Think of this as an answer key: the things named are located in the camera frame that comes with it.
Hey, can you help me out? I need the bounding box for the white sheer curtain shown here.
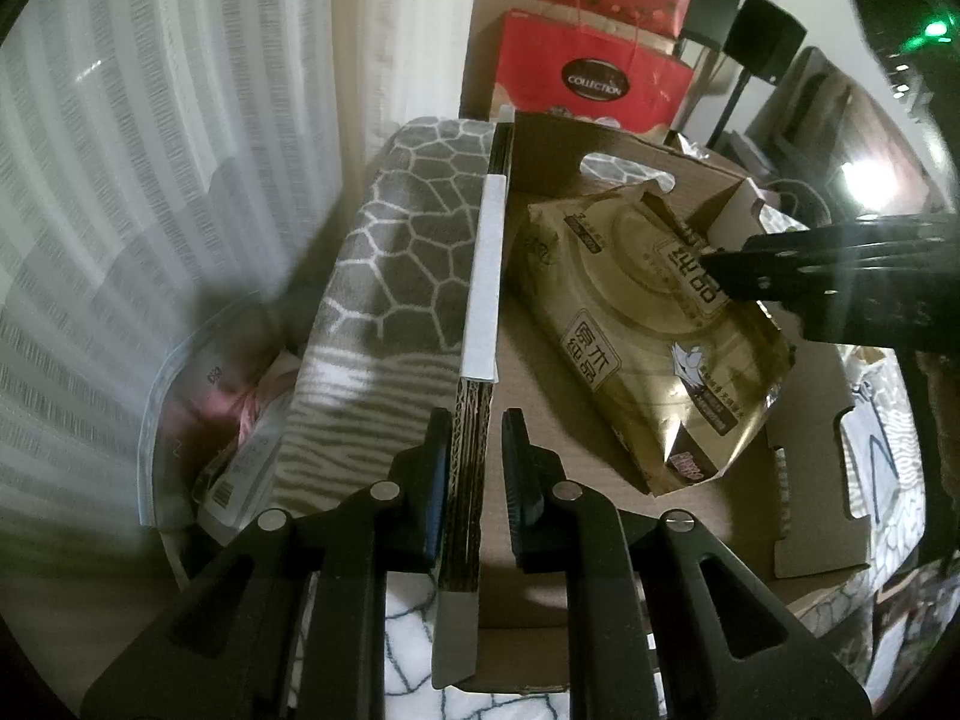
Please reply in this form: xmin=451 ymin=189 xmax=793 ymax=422
xmin=0 ymin=0 xmax=485 ymax=541

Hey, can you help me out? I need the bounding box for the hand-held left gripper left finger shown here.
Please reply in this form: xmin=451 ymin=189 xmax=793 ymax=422
xmin=82 ymin=409 xmax=452 ymax=720

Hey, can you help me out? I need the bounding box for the clear plastic bag with packets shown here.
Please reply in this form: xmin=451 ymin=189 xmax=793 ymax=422
xmin=139 ymin=298 xmax=305 ymax=545

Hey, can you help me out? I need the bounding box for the red paper gift bag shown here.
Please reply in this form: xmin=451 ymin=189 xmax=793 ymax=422
xmin=490 ymin=10 xmax=696 ymax=145

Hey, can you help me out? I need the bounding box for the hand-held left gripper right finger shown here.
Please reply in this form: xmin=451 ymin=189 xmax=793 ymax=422
xmin=502 ymin=409 xmax=872 ymax=720

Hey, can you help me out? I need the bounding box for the black speaker stand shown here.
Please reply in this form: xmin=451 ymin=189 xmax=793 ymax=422
xmin=707 ymin=45 xmax=753 ymax=152

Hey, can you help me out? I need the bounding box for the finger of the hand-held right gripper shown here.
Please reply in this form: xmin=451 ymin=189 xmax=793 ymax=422
xmin=703 ymin=238 xmax=960 ymax=305
xmin=741 ymin=212 xmax=960 ymax=257

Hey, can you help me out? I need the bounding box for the grey patterned blanket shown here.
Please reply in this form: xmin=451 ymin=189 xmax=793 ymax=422
xmin=268 ymin=116 xmax=927 ymax=720

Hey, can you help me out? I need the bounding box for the black device with green light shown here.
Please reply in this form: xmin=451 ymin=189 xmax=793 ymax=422
xmin=844 ymin=0 xmax=960 ymax=117

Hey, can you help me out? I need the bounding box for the black speaker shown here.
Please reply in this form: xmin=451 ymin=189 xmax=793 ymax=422
xmin=681 ymin=0 xmax=749 ymax=47
xmin=722 ymin=0 xmax=809 ymax=85

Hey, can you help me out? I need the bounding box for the dark wooden furniture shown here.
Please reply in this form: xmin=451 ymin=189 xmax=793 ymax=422
xmin=746 ymin=45 xmax=938 ymax=230

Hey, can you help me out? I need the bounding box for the brown cardboard box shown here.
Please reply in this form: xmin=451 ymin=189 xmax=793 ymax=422
xmin=431 ymin=111 xmax=875 ymax=691

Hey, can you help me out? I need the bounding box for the gold tissue pack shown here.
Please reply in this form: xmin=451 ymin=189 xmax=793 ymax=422
xmin=523 ymin=184 xmax=797 ymax=497

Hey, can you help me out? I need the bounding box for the grey cable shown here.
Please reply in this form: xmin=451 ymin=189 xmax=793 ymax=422
xmin=763 ymin=177 xmax=827 ymax=232

